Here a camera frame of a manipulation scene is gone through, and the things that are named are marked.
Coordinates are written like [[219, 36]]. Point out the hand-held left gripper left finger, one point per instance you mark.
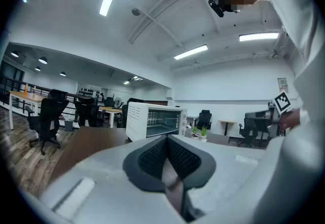
[[142, 174]]

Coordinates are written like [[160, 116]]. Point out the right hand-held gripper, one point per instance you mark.
[[282, 103]]

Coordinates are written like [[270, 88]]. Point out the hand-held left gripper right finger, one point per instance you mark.
[[203, 169]]

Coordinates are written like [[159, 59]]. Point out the white toaster oven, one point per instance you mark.
[[137, 121]]

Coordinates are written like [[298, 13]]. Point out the person's right forearm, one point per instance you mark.
[[290, 119]]

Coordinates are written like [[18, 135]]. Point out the black desk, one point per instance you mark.
[[259, 114]]

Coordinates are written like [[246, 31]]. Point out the small potted green plant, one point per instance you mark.
[[195, 132], [203, 133]]

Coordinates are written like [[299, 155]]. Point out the black office chair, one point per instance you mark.
[[204, 119], [49, 113], [86, 112], [124, 116], [247, 129]]

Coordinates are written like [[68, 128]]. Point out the small wooden side table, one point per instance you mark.
[[227, 122]]

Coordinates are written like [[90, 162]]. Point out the wooden desk with white legs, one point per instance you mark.
[[109, 109]]

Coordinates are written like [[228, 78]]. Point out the person's white shirt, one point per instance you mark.
[[297, 27]]

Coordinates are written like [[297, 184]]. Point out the grey waste bin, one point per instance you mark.
[[68, 125]]

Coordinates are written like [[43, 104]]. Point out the black pendant lamp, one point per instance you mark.
[[63, 74], [37, 68], [14, 54], [43, 60]]

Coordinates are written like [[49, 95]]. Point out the pale bottle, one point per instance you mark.
[[34, 92]]

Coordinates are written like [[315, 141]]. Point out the wooden table with white legs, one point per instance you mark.
[[23, 95]]

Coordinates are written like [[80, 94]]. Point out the orange bottle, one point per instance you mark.
[[26, 90]]

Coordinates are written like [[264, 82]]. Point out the black metal railing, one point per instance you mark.
[[7, 83]]

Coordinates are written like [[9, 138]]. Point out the grey ceiling dome sensor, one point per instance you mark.
[[136, 12]]

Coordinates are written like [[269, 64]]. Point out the white wall poster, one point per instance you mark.
[[283, 85]]

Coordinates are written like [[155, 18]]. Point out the black head camera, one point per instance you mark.
[[215, 8]]

